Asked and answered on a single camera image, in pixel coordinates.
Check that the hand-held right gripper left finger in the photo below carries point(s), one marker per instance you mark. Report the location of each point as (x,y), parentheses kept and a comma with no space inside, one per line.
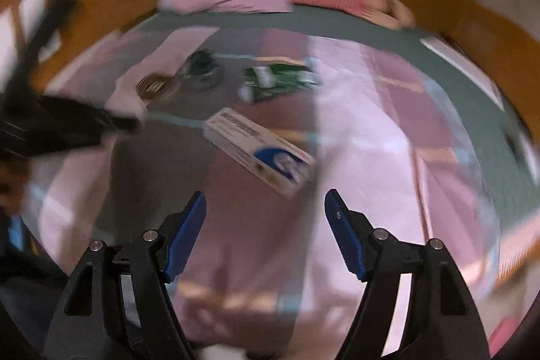
(185,231)

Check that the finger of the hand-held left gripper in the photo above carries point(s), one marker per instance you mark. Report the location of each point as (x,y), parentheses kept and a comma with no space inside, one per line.
(84,121)

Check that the brown round lid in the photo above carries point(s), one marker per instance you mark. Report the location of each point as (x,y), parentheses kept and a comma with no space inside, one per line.
(150,86)

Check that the beige stuffed toy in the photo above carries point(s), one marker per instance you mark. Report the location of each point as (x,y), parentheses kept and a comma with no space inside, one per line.
(386,5)

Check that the dark green round container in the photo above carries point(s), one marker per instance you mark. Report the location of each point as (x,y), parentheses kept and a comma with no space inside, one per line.
(202,67)

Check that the white blue cardboard box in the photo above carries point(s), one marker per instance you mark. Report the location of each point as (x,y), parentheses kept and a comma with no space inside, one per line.
(261,153)

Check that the green snack packet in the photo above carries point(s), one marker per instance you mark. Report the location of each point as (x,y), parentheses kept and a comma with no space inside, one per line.
(280,81)

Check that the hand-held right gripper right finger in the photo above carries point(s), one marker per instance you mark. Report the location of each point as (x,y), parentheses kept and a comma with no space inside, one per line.
(344,233)

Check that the pink patchwork blanket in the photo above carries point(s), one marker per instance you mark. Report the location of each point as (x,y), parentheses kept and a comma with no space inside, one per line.
(363,111)

